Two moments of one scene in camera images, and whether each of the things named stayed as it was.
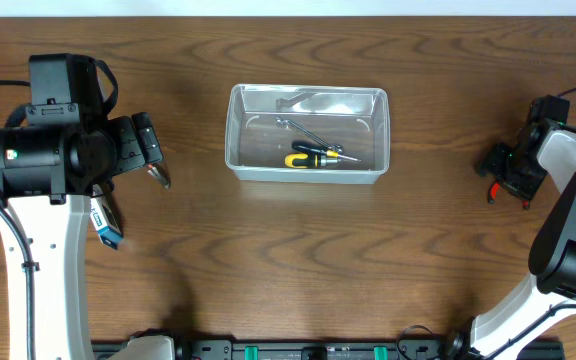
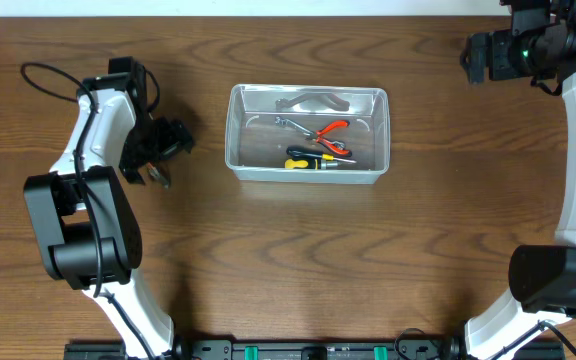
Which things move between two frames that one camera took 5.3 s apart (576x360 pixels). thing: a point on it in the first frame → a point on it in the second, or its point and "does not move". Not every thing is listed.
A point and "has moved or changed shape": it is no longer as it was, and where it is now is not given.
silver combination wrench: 284,123 does not move
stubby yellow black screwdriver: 300,161 has moved or changed shape
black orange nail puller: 155,171 does not move
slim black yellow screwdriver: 321,150 has moved or changed shape
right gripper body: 513,170 → 507,57
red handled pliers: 492,193 → 337,147
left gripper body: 144,141 → 155,151
